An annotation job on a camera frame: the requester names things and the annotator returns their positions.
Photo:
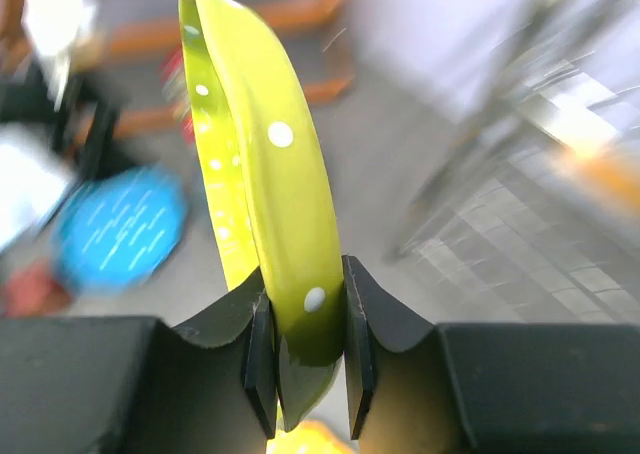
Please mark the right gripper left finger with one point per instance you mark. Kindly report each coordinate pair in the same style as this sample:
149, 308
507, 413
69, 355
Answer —
132, 384

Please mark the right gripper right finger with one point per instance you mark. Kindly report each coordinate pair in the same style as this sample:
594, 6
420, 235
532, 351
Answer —
418, 387

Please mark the metal dish rack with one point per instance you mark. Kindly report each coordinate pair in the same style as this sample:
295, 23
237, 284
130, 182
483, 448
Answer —
533, 213

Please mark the green dotted plate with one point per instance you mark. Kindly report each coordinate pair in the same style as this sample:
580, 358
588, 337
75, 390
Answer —
272, 211

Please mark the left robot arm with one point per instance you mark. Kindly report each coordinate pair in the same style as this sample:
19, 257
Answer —
57, 115

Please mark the wooden rack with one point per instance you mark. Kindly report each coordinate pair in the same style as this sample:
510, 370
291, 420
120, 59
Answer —
241, 42

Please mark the orange dotted plate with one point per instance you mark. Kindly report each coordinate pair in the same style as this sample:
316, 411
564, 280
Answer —
309, 437

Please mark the blue dotted plate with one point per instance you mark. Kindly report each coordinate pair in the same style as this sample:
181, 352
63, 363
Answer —
114, 233

